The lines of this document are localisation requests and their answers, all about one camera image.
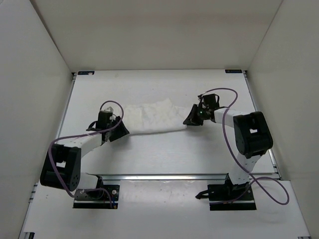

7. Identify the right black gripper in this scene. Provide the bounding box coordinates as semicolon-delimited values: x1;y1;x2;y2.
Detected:
183;104;209;126

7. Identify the white pleated skirt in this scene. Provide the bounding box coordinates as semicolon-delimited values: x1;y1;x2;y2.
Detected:
123;98;190;135

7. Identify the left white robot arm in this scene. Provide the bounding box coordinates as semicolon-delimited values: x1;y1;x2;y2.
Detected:
40;110;130;198

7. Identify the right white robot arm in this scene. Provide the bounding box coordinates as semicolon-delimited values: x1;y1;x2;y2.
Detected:
183;94;273;200

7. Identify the right blue corner label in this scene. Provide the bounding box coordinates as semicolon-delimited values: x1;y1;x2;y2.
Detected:
225;69;242;74

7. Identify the blue corner label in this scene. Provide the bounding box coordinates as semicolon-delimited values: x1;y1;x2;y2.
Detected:
225;69;242;74
77;71;95;75

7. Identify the left blue corner label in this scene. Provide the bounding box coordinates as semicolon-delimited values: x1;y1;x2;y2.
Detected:
77;71;95;75

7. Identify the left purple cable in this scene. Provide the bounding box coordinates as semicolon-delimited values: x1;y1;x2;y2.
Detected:
48;100;125;209

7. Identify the purple cable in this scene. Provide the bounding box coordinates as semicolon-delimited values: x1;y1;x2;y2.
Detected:
199;88;290;206
48;100;125;209

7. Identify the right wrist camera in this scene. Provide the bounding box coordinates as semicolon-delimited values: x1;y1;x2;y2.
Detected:
197;93;205;100

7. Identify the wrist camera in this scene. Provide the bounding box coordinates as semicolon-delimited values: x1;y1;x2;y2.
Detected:
197;93;205;100
103;107;114;114

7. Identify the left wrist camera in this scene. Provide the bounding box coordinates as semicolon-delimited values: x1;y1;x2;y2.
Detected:
103;107;114;114

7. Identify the aluminium front rail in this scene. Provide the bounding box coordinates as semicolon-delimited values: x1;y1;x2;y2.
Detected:
99;174;229;181

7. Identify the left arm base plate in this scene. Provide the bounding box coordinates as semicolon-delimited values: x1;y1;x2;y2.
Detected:
73;181;120;210

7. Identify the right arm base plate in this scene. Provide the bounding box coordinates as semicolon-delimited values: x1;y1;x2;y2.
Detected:
195;184;257;211

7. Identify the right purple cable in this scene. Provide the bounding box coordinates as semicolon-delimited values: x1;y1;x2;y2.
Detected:
199;88;290;206

